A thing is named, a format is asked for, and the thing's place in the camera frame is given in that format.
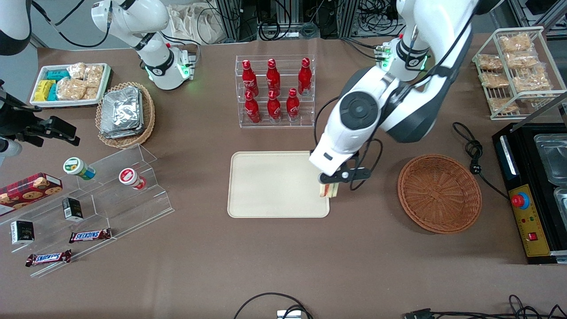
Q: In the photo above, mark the small black carton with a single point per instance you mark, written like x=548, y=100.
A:
x=22, y=232
x=72, y=209

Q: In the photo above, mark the red cookie box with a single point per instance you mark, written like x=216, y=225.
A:
x=26, y=191

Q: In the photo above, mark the red lid yoghurt cup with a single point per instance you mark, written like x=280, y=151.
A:
x=129, y=177

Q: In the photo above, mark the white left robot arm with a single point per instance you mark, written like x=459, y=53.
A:
x=421, y=88

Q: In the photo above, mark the clear acrylic bottle rack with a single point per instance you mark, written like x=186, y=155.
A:
x=283, y=125

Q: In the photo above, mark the beige plastic tray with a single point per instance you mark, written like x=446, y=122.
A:
x=274, y=184

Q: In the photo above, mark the stack of foil containers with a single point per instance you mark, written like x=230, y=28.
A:
x=120, y=113

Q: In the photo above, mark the clear bag of crackers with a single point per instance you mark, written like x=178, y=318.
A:
x=71, y=88
x=91, y=93
x=76, y=70
x=94, y=74

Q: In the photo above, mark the red emergency stop button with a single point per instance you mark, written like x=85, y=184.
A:
x=519, y=200

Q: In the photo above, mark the Snickers chocolate bar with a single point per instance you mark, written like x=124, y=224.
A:
x=90, y=235
x=48, y=258

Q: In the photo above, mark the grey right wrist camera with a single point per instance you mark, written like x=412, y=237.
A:
x=9, y=147

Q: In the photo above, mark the white plastic bag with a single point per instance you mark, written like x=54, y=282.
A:
x=195, y=24

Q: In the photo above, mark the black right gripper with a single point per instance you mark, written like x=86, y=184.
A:
x=14, y=124

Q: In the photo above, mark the triangular sandwich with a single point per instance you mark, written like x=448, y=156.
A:
x=331, y=190

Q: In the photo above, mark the round brown wicker basket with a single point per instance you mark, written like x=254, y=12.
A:
x=438, y=195

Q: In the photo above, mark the grey metal bar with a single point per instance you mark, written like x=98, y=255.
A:
x=545, y=106

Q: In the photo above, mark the black food warmer appliance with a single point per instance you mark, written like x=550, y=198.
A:
x=538, y=248

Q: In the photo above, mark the bagged fried snack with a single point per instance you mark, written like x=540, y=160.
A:
x=502, y=104
x=489, y=62
x=494, y=79
x=531, y=82
x=522, y=60
x=514, y=43

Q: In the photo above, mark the red cola bottle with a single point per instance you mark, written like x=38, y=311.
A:
x=304, y=77
x=248, y=79
x=252, y=110
x=273, y=77
x=274, y=108
x=293, y=106

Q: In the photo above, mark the yellow snack packet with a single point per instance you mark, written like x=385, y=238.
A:
x=43, y=90

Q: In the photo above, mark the steel food pan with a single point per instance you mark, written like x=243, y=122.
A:
x=561, y=206
x=551, y=159

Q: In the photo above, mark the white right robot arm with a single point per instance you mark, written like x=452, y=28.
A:
x=133, y=20

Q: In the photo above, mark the clear acrylic step display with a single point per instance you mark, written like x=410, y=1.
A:
x=115, y=208

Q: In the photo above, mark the teal snack packet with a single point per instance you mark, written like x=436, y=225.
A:
x=57, y=74
x=53, y=93

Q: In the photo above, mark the white rectangular snack tray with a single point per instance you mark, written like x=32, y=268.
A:
x=66, y=103

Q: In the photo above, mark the green lid yoghurt cup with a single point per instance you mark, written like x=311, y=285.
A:
x=76, y=167

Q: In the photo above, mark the light wicker basket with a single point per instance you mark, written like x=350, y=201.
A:
x=149, y=116

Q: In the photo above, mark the small grey device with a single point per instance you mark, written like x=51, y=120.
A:
x=289, y=314

